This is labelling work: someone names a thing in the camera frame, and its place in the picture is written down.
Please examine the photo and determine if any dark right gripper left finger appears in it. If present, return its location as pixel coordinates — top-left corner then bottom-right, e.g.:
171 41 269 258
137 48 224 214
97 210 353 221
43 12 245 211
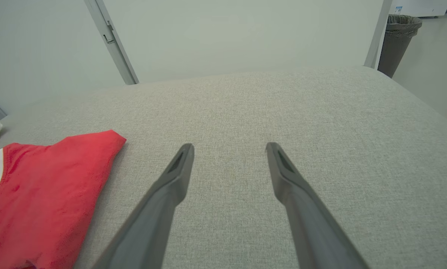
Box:
93 143 195 269

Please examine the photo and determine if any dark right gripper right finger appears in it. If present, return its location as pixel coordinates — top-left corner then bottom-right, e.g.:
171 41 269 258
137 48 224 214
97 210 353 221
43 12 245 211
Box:
265 142 370 269

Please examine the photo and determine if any red white sports jersey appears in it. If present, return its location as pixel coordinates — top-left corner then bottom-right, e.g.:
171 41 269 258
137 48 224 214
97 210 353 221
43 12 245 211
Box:
0 130 127 269

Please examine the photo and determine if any grey fabric sofa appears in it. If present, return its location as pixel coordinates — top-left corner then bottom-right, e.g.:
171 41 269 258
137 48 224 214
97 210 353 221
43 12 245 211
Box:
0 67 447 269

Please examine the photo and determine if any dark grey trash bin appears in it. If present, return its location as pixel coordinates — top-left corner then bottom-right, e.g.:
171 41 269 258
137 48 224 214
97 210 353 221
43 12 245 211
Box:
377 14 423 78

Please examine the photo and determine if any white cabinet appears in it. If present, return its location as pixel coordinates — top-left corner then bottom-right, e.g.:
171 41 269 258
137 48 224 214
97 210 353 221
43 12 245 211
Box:
390 0 447 18

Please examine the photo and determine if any grey partition post with latch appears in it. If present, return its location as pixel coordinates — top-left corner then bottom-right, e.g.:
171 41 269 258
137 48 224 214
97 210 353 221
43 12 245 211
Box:
84 0 139 85

